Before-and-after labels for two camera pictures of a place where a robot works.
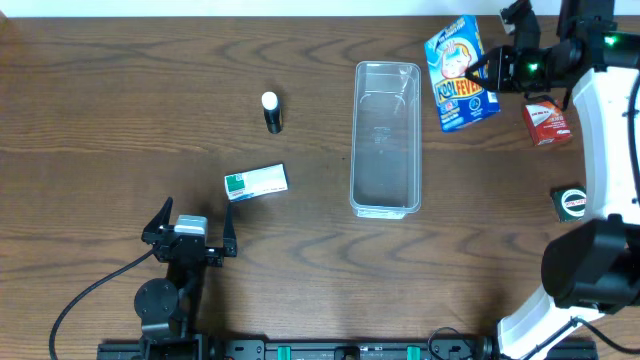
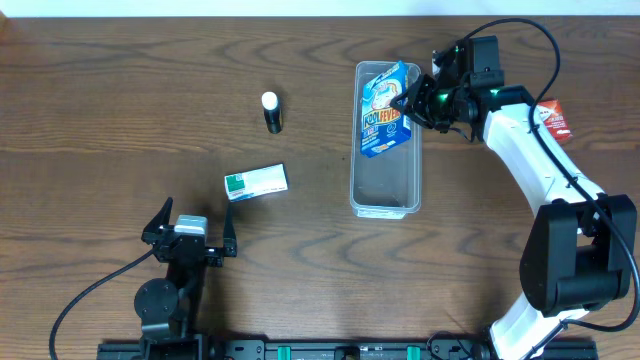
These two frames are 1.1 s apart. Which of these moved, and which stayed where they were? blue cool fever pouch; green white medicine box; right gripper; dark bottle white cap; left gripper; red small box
Moved: right gripper; blue cool fever pouch
Stayed: left gripper; red small box; green white medicine box; dark bottle white cap
